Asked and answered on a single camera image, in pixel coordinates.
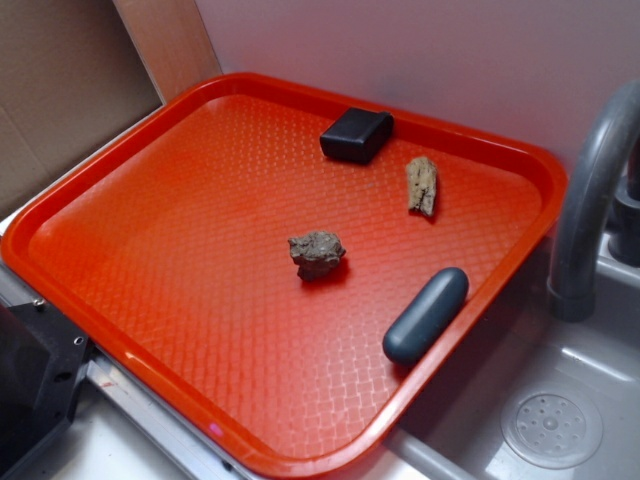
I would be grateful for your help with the light brown wood chip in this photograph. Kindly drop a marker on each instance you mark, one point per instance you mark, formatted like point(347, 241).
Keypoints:
point(422, 177)

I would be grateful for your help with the grey-brown rock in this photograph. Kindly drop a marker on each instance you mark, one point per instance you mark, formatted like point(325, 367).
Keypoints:
point(316, 254)

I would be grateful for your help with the black rectangular box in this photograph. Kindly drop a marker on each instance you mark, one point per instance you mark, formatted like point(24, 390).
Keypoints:
point(357, 136)

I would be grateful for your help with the dark grey oblong case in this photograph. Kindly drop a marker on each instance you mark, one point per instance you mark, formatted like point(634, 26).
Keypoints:
point(422, 322)

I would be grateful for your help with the orange plastic tray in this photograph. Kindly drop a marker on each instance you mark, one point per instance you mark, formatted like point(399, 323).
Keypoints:
point(170, 250)

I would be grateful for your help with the grey toy sink basin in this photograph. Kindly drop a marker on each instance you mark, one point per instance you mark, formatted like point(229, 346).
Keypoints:
point(452, 430)

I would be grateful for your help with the brown cardboard panel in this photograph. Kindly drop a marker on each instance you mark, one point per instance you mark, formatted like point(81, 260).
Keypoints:
point(76, 74)

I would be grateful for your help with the round sink drain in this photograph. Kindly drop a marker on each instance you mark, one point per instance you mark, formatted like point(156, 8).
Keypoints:
point(551, 426)

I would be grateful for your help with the grey toy faucet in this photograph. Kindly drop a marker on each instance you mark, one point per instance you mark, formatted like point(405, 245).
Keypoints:
point(604, 184)

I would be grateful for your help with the black metal bracket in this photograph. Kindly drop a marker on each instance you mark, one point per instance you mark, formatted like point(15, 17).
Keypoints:
point(44, 358)

